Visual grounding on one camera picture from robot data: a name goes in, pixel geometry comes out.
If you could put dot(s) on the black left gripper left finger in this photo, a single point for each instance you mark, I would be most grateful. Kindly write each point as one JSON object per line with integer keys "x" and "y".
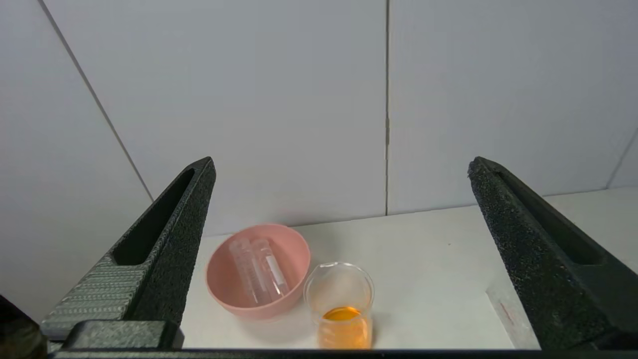
{"x": 159, "y": 259}

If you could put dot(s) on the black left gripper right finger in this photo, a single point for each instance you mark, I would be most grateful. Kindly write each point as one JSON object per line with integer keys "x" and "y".
{"x": 548, "y": 264}

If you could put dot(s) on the red pigment test tube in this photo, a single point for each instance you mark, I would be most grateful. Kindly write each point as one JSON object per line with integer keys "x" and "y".
{"x": 246, "y": 271}

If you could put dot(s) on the clear glass beaker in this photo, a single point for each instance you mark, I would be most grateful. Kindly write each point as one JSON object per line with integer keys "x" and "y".
{"x": 344, "y": 329}

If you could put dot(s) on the pink bowl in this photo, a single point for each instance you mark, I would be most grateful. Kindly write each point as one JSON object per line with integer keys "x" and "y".
{"x": 234, "y": 279}

